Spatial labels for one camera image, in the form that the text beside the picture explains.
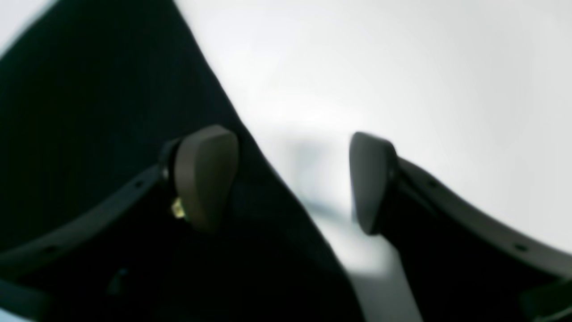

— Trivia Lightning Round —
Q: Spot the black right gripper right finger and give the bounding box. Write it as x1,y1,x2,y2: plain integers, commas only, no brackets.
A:
349,132,572,322

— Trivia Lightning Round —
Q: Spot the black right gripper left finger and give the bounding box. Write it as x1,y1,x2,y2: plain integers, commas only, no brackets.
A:
1,126,240,322

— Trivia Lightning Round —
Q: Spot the black T-shirt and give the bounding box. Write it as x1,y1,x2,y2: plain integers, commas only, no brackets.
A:
1,0,364,322

